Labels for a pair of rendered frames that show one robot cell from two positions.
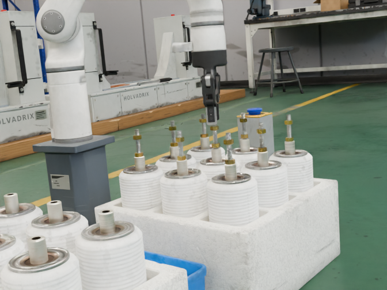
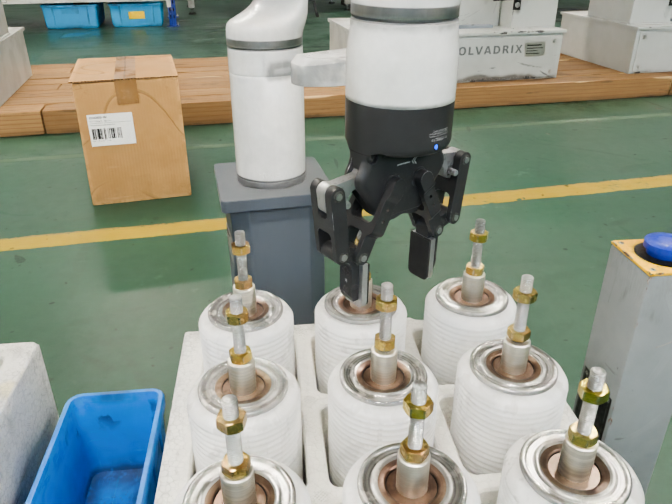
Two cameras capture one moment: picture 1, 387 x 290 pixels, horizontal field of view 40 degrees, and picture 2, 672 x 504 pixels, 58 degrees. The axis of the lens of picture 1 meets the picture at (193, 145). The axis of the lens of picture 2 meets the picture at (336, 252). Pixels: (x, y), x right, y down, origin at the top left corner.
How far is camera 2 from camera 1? 88 cm
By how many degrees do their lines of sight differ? 46
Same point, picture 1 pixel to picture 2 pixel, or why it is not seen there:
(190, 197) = (210, 454)
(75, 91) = (255, 93)
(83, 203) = not seen: hidden behind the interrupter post
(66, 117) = (240, 137)
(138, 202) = not seen: hidden behind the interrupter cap
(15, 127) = (486, 62)
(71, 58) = (254, 24)
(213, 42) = (375, 82)
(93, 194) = (265, 285)
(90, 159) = (267, 225)
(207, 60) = (356, 131)
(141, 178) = (211, 339)
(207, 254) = not seen: outside the picture
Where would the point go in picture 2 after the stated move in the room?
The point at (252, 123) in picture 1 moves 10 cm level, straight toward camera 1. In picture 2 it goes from (632, 280) to (574, 316)
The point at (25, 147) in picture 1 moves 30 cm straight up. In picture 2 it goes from (489, 95) to (499, 11)
